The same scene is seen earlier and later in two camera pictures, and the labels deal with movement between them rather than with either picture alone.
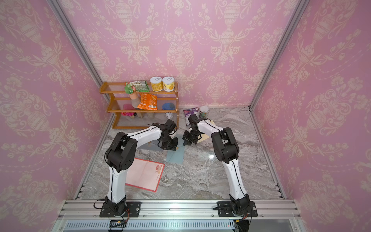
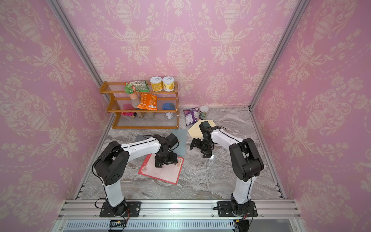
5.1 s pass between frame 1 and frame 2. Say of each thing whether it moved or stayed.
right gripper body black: moved
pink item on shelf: stayed
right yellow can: stayed
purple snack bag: stayed
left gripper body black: moved
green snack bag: stayed
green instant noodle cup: stayed
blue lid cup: stayed
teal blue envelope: moved
